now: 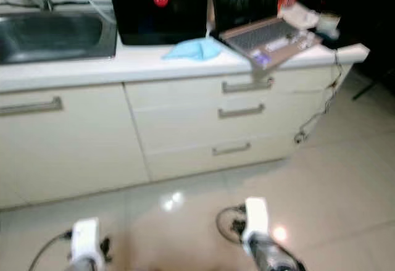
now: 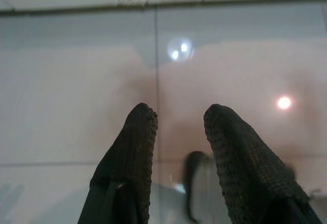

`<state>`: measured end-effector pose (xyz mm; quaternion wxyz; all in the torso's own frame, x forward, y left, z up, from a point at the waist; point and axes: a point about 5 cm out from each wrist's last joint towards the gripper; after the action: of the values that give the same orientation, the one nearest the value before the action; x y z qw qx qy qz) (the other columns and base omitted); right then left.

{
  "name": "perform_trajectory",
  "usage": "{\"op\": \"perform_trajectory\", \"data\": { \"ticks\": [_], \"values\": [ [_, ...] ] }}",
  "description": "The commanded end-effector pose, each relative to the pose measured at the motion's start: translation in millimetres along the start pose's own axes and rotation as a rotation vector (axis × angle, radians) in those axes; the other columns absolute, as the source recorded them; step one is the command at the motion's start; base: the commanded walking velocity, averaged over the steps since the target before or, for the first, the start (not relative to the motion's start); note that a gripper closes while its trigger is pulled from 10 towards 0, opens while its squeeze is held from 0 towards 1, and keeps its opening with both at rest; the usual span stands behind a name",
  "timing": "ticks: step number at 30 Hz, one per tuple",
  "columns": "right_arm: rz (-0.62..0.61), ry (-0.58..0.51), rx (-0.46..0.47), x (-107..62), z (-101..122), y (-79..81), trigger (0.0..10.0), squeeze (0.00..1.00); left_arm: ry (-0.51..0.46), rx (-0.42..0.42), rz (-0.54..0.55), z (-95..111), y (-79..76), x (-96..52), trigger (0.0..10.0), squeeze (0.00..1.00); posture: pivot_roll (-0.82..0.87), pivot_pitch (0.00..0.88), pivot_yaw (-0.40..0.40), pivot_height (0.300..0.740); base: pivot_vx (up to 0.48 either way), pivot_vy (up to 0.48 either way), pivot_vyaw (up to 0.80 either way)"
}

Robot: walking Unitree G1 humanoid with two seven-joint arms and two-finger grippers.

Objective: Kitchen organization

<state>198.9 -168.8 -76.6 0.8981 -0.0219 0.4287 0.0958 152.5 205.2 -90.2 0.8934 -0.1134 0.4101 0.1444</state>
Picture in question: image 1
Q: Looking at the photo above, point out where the white mug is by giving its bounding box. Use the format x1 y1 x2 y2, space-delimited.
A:
315 12 341 40

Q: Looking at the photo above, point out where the steel drawer handle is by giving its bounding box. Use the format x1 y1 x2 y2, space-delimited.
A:
222 78 274 94
218 103 265 120
212 142 251 157

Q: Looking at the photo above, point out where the black countertop water dispenser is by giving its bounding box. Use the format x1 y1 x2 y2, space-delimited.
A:
106 0 214 46

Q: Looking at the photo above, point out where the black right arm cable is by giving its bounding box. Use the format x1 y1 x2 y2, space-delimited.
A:
216 206 247 245

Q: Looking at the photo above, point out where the open silver laptop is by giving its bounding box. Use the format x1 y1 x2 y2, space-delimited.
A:
210 0 323 69

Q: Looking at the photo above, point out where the white plastic object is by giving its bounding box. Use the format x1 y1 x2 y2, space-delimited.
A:
278 2 318 31

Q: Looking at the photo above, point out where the cream kitchen cabinet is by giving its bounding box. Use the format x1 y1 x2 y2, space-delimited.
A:
0 61 356 210

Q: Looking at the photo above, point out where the stainless steel kitchen sink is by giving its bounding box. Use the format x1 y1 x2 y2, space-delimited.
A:
0 9 118 65

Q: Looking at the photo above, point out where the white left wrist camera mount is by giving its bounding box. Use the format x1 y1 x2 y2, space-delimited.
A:
71 217 102 269

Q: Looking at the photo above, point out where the black hanging power cable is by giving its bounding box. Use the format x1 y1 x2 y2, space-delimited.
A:
293 49 346 145

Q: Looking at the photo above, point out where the light blue cloth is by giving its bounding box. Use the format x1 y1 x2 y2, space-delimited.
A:
162 38 223 61

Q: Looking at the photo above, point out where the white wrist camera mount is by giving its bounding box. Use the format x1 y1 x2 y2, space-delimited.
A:
71 217 102 269
243 197 270 244

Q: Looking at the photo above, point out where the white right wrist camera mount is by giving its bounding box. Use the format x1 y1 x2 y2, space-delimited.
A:
243 197 270 244

